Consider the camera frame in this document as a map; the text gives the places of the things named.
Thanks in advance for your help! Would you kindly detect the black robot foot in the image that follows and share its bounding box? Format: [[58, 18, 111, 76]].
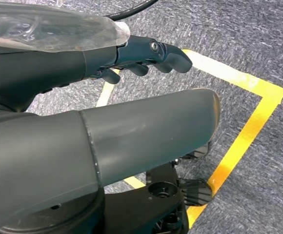
[[100, 141, 213, 234]]

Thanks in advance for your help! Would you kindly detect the yellow floor tape square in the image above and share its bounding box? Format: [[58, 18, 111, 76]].
[[95, 48, 283, 229]]

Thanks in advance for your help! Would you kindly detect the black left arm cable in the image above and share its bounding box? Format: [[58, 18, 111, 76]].
[[104, 0, 159, 21]]

